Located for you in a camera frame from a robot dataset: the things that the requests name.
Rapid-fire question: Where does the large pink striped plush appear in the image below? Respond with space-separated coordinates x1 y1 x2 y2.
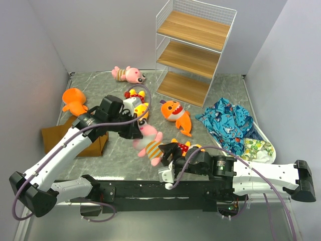
133 118 163 166

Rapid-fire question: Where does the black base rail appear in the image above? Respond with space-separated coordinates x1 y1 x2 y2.
53 175 247 223

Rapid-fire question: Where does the yellow green print cloth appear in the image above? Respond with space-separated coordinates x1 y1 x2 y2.
241 138 276 163

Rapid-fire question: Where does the small pink striped plush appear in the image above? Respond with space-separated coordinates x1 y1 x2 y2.
111 66 146 84

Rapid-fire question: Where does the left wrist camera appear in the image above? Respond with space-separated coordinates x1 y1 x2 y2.
123 91 144 114

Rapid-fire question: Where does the brown folded cloth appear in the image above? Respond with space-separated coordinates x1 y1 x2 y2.
41 116 109 157

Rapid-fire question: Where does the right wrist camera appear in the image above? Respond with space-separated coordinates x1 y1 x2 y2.
158 161 175 190

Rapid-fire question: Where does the yellow plush polka dress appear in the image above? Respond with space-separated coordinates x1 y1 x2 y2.
171 139 201 157

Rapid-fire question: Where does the blue shark print garment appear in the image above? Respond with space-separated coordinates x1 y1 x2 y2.
195 97 263 155

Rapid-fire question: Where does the white wire wooden shelf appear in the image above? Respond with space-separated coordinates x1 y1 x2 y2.
155 1 237 107

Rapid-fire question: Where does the white cloth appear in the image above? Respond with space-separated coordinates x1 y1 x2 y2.
253 150 273 164

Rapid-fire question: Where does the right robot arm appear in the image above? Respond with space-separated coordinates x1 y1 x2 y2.
158 143 316 203

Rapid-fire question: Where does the yellow plush red dress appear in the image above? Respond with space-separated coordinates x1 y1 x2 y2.
129 89 149 120

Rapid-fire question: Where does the orange shark plush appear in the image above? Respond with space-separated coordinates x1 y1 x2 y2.
62 88 88 116
160 100 192 137

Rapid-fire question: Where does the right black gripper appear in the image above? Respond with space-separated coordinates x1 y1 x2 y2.
158 142 208 175

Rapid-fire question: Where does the white oval tray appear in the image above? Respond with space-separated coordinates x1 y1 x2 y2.
213 120 277 165

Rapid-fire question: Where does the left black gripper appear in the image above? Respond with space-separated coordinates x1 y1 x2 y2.
107 111 142 140

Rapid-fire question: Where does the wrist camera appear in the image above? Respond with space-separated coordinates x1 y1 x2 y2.
158 161 175 190
123 91 144 114

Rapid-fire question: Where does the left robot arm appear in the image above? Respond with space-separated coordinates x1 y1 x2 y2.
9 95 142 217

